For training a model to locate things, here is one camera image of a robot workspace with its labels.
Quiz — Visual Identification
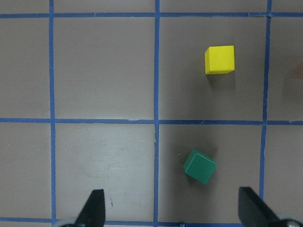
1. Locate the right-side left gripper right finger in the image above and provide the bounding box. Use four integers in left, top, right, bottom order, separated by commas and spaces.
238, 187, 284, 227

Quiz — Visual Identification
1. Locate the right-side left gripper black left finger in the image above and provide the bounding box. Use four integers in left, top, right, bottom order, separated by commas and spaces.
74, 189, 105, 227

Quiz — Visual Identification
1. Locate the yellow wooden block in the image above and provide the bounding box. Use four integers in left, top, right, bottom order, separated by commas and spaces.
205, 45, 235, 75

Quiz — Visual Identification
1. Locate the green wooden block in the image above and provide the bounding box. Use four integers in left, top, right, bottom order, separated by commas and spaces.
183, 149, 217, 184

